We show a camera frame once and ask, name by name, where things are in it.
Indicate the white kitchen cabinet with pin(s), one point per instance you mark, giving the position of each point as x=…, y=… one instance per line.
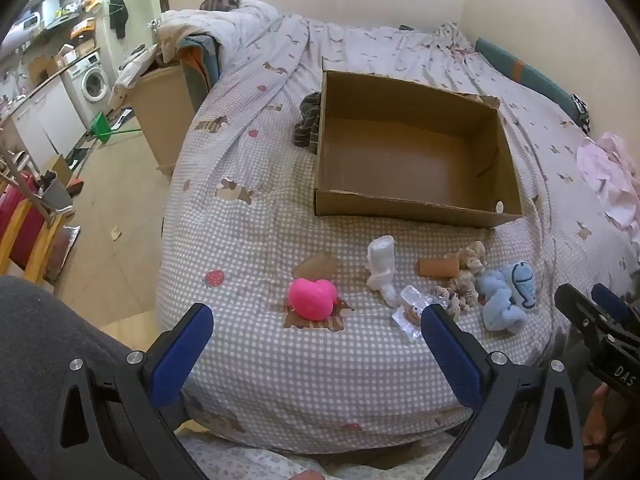
x=47, y=115

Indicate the light blue fluffy plush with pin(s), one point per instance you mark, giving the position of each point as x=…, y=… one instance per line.
x=500, y=307

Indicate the dark striped cloth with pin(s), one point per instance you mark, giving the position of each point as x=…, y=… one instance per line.
x=309, y=120

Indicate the teal and orange cloth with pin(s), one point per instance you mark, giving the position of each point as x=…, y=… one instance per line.
x=199, y=62

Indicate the grey bin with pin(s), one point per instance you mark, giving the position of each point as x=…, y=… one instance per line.
x=56, y=192

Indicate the green dustpan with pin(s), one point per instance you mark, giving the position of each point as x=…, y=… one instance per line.
x=102, y=127

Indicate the pink cloth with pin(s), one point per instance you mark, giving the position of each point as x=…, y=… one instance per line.
x=607, y=175

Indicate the brown cardboard tube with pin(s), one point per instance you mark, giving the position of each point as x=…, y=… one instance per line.
x=439, y=266

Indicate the black hanging garment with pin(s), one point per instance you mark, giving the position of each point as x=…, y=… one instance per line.
x=119, y=15

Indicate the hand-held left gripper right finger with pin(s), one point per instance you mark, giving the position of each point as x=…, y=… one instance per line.
x=450, y=360

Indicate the silver foil tray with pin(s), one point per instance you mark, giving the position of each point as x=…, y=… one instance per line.
x=65, y=247

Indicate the cardboard box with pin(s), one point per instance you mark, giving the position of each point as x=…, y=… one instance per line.
x=415, y=150

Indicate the cluttered wall shelf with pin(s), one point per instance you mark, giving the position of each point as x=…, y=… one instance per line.
x=55, y=17

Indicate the white cloth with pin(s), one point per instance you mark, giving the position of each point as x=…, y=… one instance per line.
x=131, y=72
x=381, y=262

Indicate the white floral bed sheet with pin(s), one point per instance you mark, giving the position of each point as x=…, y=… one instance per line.
x=250, y=462

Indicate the white washing machine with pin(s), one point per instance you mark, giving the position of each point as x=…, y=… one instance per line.
x=90, y=77

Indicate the white cloth on cabinet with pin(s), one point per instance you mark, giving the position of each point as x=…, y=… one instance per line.
x=131, y=72

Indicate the pink plush toy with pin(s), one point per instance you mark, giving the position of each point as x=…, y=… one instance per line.
x=312, y=297

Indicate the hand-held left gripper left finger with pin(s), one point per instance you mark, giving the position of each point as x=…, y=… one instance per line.
x=177, y=360

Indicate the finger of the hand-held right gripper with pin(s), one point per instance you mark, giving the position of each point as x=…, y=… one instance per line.
x=607, y=301
x=572, y=305

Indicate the checked printed bed blanket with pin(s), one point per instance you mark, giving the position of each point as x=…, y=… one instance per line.
x=260, y=240

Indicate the light wooden cabinet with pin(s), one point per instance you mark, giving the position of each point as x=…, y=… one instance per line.
x=162, y=115

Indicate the clear plastic toy packet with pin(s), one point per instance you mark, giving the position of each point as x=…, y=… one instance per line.
x=411, y=312

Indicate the blue and white plush toy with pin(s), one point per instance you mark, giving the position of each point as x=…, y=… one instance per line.
x=522, y=285

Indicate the yellow wooden chair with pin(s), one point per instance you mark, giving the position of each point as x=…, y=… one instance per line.
x=30, y=240

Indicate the beige scrunchie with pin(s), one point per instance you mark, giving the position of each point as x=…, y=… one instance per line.
x=455, y=294
x=471, y=255

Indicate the beige cloth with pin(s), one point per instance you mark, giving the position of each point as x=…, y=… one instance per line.
x=180, y=37

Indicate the black and white checked item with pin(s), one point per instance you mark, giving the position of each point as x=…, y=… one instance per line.
x=581, y=112

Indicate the paper scrap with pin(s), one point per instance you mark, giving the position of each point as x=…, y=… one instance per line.
x=116, y=233

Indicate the teal cushion with orange stripe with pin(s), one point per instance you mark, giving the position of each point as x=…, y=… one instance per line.
x=530, y=72

